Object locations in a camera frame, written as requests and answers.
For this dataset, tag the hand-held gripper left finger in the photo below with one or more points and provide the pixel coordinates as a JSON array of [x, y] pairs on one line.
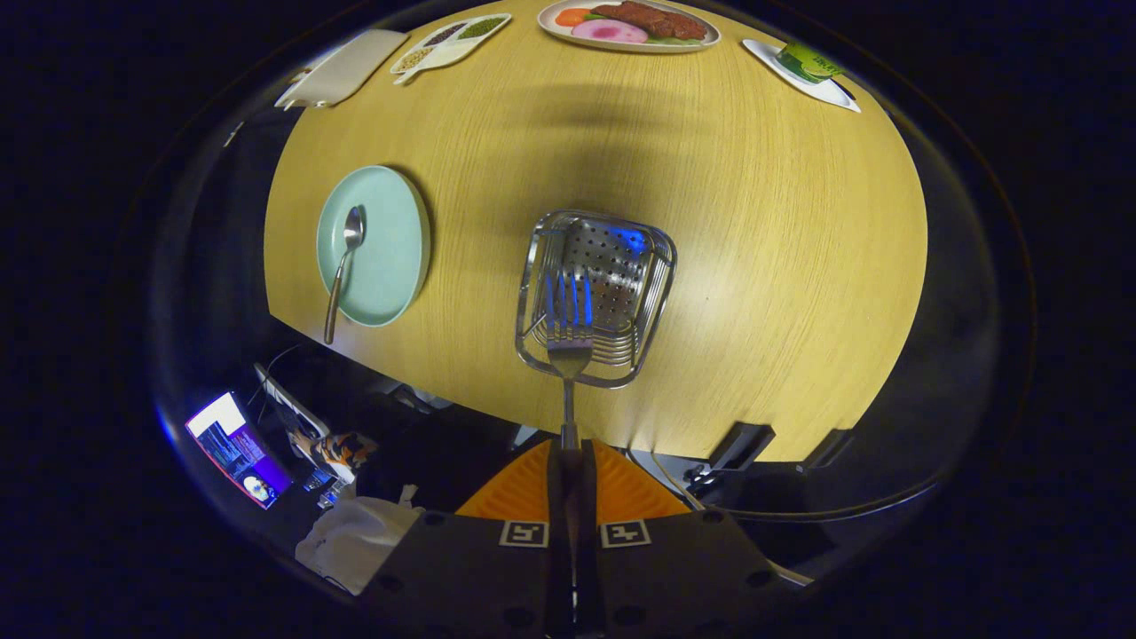
[[557, 497]]

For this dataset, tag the pile of dark beans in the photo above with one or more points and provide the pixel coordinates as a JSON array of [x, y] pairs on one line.
[[444, 34]]

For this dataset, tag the green lettuce leaf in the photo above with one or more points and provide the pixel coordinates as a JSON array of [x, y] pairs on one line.
[[676, 41]]

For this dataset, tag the white edged keyboard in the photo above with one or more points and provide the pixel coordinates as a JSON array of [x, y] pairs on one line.
[[288, 404]]

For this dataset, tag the lit computer monitor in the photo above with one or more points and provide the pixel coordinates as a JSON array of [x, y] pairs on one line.
[[235, 448]]

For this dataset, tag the pink ham slice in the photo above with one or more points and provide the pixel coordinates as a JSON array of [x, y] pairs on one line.
[[611, 32]]

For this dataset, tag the white oval food plate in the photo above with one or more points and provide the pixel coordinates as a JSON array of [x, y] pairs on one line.
[[555, 34]]

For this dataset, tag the white toaster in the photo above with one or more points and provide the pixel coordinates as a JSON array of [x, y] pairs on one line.
[[351, 67]]

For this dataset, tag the metal fork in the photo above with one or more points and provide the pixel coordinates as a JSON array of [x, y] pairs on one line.
[[569, 355]]

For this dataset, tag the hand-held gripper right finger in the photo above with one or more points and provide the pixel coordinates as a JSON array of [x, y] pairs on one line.
[[589, 497]]

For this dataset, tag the pile of green beans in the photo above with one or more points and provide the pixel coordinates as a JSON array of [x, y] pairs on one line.
[[482, 27]]

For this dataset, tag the green drink bottle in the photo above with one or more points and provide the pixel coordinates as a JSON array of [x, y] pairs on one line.
[[809, 64]]

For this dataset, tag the perforated metal cutlery basket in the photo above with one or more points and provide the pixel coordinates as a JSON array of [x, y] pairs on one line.
[[612, 266]]

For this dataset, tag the white divided dish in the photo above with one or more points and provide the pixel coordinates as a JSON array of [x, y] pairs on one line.
[[448, 56]]

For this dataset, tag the orange vegetable slice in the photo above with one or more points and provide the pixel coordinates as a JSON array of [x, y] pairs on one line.
[[571, 16]]

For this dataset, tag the white crumpled cloth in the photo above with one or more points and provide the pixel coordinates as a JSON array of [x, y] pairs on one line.
[[355, 537]]

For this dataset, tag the white square coaster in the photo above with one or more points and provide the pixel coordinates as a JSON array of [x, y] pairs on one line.
[[830, 91]]

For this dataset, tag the brown meat pieces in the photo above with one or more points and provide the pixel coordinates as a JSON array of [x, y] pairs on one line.
[[652, 18]]

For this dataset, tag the teal round plate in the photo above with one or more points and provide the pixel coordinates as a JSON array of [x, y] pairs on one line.
[[390, 248]]

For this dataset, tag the orange black striped object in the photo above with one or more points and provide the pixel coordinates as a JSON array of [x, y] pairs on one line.
[[344, 450]]

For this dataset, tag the pile of yellow beans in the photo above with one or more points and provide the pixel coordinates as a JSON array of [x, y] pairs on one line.
[[413, 59]]

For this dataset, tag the metal spoon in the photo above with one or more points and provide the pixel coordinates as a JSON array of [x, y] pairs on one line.
[[353, 226]]

